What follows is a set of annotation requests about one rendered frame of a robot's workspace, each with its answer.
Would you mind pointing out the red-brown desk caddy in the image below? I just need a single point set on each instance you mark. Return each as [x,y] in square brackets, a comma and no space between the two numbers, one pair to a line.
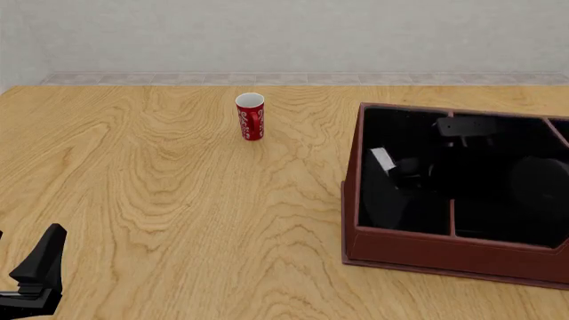
[444,253]

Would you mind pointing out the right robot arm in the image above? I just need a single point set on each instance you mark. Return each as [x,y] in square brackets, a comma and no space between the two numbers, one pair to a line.
[540,190]

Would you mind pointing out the small flat dark plate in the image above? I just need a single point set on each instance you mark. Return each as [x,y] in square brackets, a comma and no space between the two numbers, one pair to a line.
[467,126]

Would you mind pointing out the red mug with white script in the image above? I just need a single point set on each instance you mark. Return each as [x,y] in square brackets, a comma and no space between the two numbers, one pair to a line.
[250,115]

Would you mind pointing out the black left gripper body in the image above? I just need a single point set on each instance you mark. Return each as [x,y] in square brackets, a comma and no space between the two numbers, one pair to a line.
[31,301]

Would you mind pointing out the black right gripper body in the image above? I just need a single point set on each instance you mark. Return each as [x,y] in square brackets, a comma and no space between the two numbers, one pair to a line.
[411,172]

